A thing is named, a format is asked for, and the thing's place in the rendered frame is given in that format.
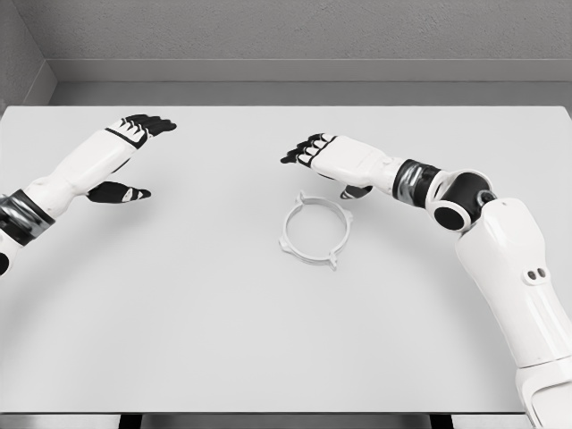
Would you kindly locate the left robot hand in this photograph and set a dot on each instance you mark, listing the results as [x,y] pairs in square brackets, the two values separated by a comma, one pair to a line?
[100,154]

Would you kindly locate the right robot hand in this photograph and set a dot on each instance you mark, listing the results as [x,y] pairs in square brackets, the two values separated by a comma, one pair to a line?
[346,158]

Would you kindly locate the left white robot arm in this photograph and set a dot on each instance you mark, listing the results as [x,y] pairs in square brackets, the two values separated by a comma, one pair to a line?
[31,205]

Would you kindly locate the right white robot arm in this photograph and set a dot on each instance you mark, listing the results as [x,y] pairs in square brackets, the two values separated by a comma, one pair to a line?
[500,241]

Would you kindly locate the white table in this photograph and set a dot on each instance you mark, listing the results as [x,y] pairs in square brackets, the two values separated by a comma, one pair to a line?
[223,313]

